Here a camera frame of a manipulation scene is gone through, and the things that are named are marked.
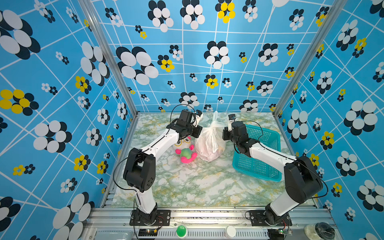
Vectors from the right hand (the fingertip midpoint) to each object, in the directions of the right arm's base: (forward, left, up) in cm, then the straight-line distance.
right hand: (226, 127), depth 91 cm
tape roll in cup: (-51, -34, -6) cm, 62 cm away
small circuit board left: (-52, +42, -18) cm, 69 cm away
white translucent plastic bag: (-9, +11, -3) cm, 15 cm away
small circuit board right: (-52, -20, -16) cm, 58 cm away
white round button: (-52, +3, -10) cm, 53 cm away
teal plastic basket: (-17, -12, -16) cm, 26 cm away
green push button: (-52, +24, -6) cm, 58 cm away
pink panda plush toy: (-8, +26, -9) cm, 29 cm away
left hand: (-2, +15, +1) cm, 15 cm away
